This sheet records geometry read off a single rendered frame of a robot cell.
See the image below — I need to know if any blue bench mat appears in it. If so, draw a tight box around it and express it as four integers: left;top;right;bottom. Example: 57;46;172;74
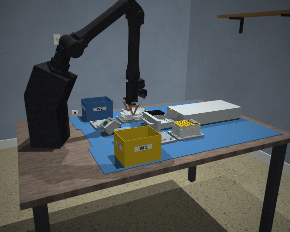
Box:
69;116;283;175

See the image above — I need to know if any blue open-top bin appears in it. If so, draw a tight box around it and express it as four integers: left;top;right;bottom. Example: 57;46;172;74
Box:
81;96;113;122

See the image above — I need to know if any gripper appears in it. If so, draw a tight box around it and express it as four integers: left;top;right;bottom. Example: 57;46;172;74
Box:
123;90;139;115

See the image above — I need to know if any yellow open-top bin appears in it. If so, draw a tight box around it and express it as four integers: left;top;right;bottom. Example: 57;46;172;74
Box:
114;125;162;167

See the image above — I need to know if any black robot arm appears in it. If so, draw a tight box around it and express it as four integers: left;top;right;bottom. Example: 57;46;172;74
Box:
47;0;147;100

